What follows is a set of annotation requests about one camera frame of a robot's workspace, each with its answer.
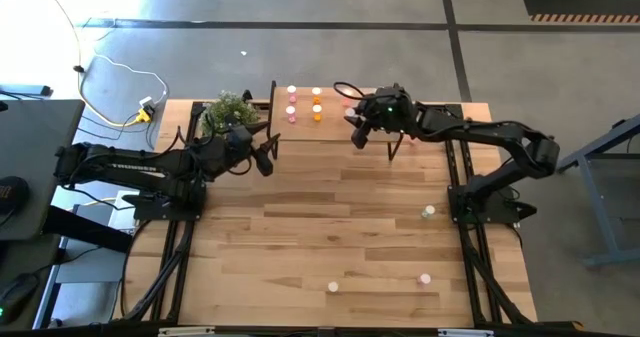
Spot green artificial potted plant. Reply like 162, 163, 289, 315
199, 90, 261, 139

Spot blue-grey metal table frame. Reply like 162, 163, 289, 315
555, 112, 640, 269

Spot wooden shelf black metal frame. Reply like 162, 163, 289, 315
267, 80, 419, 162

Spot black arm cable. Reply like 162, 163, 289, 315
174, 121, 254, 178
333, 80, 374, 102

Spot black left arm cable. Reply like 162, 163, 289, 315
174, 121, 254, 178

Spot dark grey side desk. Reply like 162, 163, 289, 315
0, 99, 86, 242

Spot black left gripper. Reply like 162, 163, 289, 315
224, 121, 276, 178

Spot black round puck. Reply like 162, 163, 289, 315
0, 175, 30, 216

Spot black computer mouse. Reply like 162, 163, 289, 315
0, 272, 40, 324

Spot black desk leg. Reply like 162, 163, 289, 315
42, 204, 135, 254

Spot yellow floor cable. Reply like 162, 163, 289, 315
37, 0, 151, 128

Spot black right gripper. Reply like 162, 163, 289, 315
343, 83, 419, 151

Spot silver aluminium bracket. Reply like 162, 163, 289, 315
437, 328, 494, 337
158, 326, 216, 337

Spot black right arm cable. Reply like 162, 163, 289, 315
333, 80, 374, 102

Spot white floor cable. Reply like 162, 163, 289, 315
92, 53, 170, 102

